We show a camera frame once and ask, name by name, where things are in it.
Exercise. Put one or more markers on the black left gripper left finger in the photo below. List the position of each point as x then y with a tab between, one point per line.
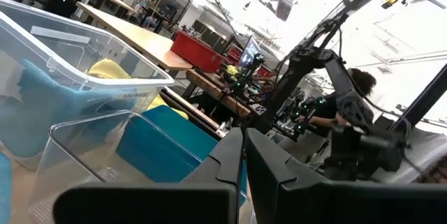
195	199

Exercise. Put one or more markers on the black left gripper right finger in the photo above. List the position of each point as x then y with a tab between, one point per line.
297	203

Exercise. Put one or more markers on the yellow microfiber towel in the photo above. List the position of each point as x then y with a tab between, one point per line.
106	68

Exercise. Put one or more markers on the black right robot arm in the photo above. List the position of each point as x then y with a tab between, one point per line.
297	74

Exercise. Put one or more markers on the blue microfiber towel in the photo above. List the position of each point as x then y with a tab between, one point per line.
4	189
42	105

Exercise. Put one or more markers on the teal plastic bin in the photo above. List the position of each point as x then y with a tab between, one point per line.
157	147

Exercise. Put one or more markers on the person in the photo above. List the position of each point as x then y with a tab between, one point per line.
363	79

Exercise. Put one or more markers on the black device with green lights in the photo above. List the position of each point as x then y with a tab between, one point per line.
300	116
244	74

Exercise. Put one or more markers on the wooden workbench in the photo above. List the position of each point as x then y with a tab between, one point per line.
216	93

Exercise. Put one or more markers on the small clear plastic bin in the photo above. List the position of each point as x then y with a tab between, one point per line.
70	154

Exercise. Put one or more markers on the large clear plastic bin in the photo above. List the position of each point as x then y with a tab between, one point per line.
104	82

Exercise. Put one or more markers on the red storage box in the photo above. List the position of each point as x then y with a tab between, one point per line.
195	51

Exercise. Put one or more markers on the computer monitor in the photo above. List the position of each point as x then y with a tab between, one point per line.
249	51

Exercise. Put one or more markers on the black office chair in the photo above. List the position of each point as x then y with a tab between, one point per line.
59	2

